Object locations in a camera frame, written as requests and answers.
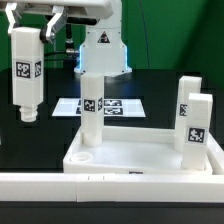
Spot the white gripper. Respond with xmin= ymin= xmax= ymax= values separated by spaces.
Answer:
xmin=0 ymin=0 xmax=114 ymax=43

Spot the white desk top tray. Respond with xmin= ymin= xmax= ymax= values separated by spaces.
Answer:
xmin=63 ymin=126 xmax=224 ymax=175

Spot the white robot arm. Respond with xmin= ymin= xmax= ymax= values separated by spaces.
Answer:
xmin=0 ymin=0 xmax=132 ymax=81

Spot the white marker sheet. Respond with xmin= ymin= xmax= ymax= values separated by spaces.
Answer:
xmin=52 ymin=98 xmax=145 ymax=118

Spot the white front fence bar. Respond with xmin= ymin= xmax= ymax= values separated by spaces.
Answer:
xmin=0 ymin=173 xmax=224 ymax=203

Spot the black cable vertical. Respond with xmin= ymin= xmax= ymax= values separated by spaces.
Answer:
xmin=65 ymin=24 xmax=74 ymax=68

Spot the black cable horizontal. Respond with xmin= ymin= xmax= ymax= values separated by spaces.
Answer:
xmin=44 ymin=49 xmax=80 ymax=61

